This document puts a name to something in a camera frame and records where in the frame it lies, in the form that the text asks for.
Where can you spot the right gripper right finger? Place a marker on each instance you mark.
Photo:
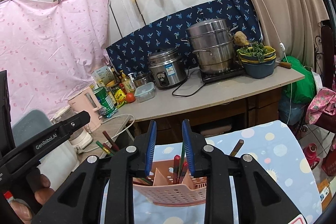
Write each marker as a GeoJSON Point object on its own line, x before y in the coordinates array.
{"type": "Point", "coordinates": [259, 198]}

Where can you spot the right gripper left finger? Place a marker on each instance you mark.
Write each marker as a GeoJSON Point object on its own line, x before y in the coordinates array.
{"type": "Point", "coordinates": [101, 190]}

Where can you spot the green chopstick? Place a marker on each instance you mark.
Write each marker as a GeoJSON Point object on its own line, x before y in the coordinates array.
{"type": "Point", "coordinates": [181, 162]}
{"type": "Point", "coordinates": [101, 146]}

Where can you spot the brown chopstick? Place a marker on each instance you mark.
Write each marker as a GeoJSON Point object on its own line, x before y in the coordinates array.
{"type": "Point", "coordinates": [237, 148]}

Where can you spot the dark maroon chopstick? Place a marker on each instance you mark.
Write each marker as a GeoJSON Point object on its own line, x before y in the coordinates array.
{"type": "Point", "coordinates": [111, 142]}
{"type": "Point", "coordinates": [107, 148]}

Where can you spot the red chopstick single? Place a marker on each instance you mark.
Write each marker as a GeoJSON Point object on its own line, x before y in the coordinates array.
{"type": "Point", "coordinates": [183, 172]}

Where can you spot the bright red chopstick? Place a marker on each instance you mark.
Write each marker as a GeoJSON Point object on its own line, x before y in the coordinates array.
{"type": "Point", "coordinates": [176, 164]}

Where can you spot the person's left hand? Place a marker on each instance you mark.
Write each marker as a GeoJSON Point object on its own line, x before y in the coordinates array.
{"type": "Point", "coordinates": [21, 209]}

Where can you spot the pink perforated utensil holder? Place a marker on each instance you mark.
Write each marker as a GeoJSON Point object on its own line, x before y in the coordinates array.
{"type": "Point", "coordinates": [160, 189]}

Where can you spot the pink electric kettle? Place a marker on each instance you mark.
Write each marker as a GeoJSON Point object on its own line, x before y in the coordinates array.
{"type": "Point", "coordinates": [87, 101]}

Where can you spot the green tin can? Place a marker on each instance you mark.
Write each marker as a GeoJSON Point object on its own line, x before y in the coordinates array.
{"type": "Point", "coordinates": [108, 107]}

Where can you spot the yellow snack packet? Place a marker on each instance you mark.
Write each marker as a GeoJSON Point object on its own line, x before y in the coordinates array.
{"type": "Point", "coordinates": [119, 96]}

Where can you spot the red tomato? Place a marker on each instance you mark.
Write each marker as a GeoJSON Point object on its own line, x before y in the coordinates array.
{"type": "Point", "coordinates": [130, 97]}

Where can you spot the green plastic bag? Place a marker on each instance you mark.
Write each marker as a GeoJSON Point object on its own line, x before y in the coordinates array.
{"type": "Point", "coordinates": [302, 91]}

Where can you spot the pink floral cloth bag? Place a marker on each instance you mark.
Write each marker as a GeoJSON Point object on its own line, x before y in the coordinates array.
{"type": "Point", "coordinates": [322, 103]}

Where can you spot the yellow oil bottle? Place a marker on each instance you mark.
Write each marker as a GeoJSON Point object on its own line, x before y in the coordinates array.
{"type": "Point", "coordinates": [127, 83]}

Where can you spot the pink dotted curtain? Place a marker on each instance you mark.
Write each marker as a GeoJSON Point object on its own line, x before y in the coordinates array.
{"type": "Point", "coordinates": [50, 50]}

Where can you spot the clear food container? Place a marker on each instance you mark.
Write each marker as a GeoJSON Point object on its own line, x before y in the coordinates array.
{"type": "Point", "coordinates": [145, 92]}

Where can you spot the black induction cooktop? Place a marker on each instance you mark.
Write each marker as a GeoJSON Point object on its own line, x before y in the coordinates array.
{"type": "Point", "coordinates": [235, 71]}

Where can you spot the small lidded saucepan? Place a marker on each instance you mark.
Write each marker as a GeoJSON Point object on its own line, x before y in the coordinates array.
{"type": "Point", "coordinates": [143, 78]}

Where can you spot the blue basin with vegetables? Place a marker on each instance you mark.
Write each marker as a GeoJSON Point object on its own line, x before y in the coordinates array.
{"type": "Point", "coordinates": [257, 59]}

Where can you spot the navy floral backsplash cloth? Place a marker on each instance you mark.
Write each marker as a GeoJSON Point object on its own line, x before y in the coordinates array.
{"type": "Point", "coordinates": [130, 54]}

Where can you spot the steel rice cooker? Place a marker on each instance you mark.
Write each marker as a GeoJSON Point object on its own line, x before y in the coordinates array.
{"type": "Point", "coordinates": [167, 68]}

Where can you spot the stacked steel steamer pot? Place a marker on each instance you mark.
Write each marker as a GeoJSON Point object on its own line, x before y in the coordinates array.
{"type": "Point", "coordinates": [213, 44]}

